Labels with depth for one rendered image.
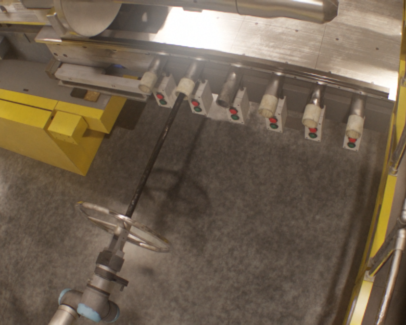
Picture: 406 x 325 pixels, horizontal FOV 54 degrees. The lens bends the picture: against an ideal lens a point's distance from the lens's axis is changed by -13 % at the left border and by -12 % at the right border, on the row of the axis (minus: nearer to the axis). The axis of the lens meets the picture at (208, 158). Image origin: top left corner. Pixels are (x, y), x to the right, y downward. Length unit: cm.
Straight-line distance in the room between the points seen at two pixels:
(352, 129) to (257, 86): 47
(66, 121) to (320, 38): 131
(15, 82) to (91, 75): 63
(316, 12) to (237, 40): 70
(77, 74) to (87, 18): 87
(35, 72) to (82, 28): 122
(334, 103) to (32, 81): 169
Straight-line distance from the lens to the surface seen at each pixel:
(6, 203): 307
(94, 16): 153
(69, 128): 226
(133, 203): 160
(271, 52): 177
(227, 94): 172
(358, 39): 184
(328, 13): 120
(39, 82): 259
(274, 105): 168
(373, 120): 183
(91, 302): 153
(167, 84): 196
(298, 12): 120
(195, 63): 184
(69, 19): 142
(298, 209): 242
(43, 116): 242
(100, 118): 222
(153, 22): 209
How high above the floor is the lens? 227
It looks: 61 degrees down
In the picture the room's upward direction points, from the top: 21 degrees counter-clockwise
